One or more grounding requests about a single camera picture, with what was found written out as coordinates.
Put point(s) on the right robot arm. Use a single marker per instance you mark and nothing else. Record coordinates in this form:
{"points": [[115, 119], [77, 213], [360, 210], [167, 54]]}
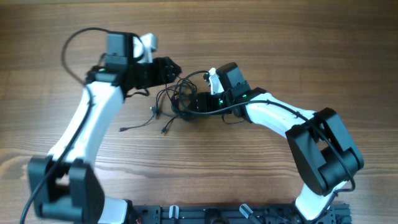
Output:
{"points": [[324, 152]]}

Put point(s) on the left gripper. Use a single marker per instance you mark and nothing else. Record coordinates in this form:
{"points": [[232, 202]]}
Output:
{"points": [[160, 72]]}

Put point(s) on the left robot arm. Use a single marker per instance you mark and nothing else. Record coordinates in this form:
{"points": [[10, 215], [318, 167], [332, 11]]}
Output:
{"points": [[63, 183]]}

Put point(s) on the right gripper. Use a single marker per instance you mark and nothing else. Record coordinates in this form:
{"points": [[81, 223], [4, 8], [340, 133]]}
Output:
{"points": [[206, 102]]}

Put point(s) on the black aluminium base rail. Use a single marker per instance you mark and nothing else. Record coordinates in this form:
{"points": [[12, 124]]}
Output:
{"points": [[236, 214]]}

